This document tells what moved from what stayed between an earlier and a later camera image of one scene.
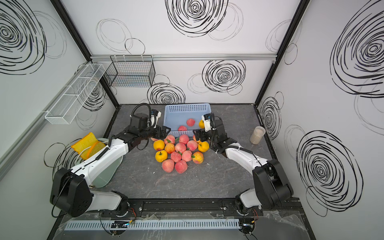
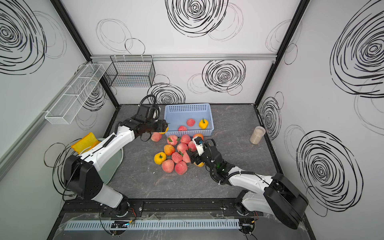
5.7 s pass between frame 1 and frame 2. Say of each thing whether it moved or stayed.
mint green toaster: stayed
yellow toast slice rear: stayed
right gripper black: moved
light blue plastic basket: stayed
